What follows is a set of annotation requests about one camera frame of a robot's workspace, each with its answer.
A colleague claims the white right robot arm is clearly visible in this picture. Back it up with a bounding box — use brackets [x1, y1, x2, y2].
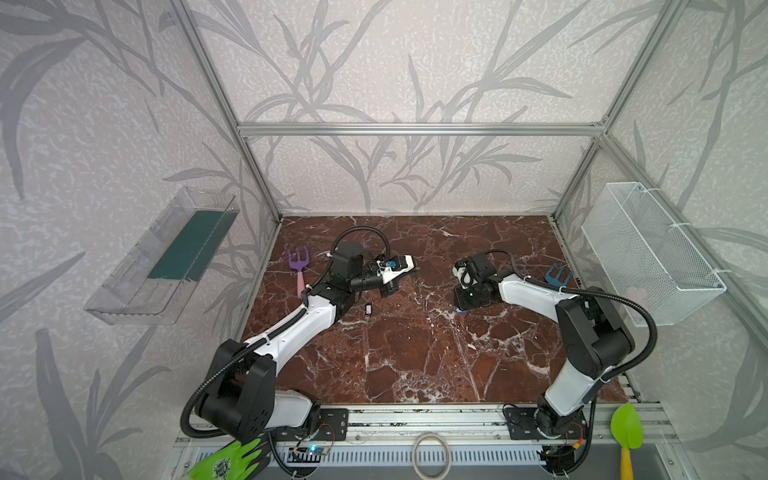
[453, 253, 635, 438]

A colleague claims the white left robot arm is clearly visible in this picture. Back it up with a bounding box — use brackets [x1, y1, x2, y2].
[180, 243, 416, 443]

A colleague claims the purple pink garden fork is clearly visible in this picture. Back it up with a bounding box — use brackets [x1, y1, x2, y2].
[287, 246, 311, 297]

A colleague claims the green yellow toy shovel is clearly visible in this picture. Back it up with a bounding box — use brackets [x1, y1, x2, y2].
[610, 404, 644, 480]

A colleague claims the green black work glove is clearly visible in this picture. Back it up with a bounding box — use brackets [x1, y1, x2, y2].
[183, 438, 272, 480]

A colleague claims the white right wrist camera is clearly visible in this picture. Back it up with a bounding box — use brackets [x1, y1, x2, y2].
[453, 259, 477, 289]

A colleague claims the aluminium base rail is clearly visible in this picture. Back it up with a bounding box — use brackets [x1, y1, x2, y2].
[173, 403, 667, 480]

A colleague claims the white wire mesh basket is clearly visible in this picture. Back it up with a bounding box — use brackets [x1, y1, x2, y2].
[582, 182, 727, 326]

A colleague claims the grey cable loop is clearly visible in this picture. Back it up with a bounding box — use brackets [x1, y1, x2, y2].
[412, 432, 453, 480]

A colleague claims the clear plastic wall shelf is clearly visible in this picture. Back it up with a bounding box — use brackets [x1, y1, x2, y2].
[84, 187, 240, 326]

